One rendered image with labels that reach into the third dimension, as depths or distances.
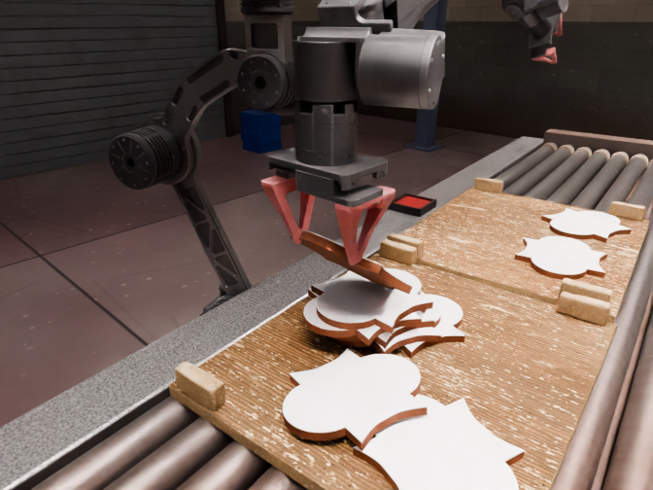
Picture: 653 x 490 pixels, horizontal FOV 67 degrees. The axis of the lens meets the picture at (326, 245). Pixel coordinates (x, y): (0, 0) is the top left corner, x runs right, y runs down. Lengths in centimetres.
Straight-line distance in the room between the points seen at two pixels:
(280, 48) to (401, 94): 94
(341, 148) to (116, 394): 35
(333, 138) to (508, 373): 31
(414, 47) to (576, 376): 38
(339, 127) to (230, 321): 33
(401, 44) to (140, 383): 44
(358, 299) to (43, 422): 35
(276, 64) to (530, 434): 103
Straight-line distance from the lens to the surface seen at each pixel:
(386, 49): 42
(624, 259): 92
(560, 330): 68
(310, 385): 51
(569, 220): 101
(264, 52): 135
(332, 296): 58
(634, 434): 59
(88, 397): 61
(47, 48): 521
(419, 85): 41
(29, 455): 57
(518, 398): 56
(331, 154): 45
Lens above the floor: 128
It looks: 24 degrees down
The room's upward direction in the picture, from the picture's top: straight up
